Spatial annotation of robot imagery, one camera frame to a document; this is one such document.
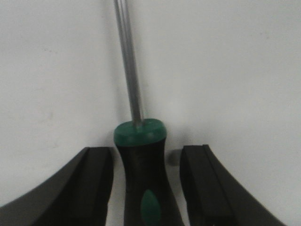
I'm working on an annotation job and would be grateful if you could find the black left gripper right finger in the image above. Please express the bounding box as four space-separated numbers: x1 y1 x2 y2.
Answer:
180 145 283 226

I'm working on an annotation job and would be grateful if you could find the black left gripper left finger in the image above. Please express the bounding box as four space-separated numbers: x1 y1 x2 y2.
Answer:
0 147 113 226

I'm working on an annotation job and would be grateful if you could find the green black screwdriver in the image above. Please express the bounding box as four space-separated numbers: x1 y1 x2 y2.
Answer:
114 0 184 226

